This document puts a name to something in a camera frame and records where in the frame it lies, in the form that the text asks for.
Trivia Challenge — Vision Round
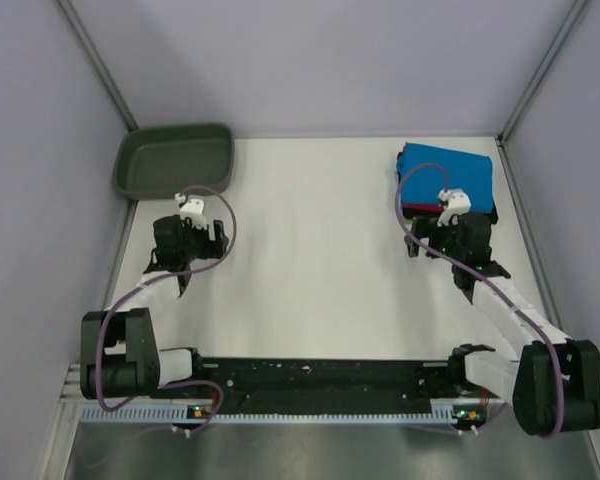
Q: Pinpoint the folded red t shirt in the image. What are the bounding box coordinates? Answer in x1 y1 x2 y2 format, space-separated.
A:
402 204 443 216

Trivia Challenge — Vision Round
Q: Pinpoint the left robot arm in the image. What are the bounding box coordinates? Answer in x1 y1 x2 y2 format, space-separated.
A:
80 215 229 400

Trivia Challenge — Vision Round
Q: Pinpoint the left aluminium corner post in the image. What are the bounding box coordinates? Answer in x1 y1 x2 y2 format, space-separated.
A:
54 0 138 132

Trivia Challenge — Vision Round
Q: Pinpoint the aluminium corner post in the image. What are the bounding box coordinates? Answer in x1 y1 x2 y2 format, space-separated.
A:
498 0 594 144
54 0 138 132

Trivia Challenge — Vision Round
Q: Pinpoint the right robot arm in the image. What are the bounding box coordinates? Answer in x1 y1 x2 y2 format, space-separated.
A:
404 212 600 437

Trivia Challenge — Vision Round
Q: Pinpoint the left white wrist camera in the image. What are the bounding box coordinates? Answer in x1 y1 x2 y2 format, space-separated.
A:
174 193 208 229

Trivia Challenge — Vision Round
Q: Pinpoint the dark green plastic bin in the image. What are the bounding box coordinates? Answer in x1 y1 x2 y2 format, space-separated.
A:
112 123 234 201

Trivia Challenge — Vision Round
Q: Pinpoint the grey slotted cable duct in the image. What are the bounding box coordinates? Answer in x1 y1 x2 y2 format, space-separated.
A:
81 403 486 426

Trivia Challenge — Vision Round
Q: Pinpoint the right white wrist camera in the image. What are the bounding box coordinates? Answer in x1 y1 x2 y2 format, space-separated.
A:
437 189 471 227

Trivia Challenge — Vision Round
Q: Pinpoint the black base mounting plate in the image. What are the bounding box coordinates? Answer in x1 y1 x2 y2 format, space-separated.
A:
149 355 501 416

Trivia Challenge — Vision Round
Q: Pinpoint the right aluminium corner post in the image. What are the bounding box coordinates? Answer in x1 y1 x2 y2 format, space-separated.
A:
498 0 594 144

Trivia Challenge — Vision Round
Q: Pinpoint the blue t shirt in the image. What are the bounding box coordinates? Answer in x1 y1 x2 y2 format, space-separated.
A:
398 142 496 212

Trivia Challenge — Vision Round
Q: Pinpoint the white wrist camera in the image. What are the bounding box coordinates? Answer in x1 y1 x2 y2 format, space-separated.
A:
437 189 471 227
174 193 208 229

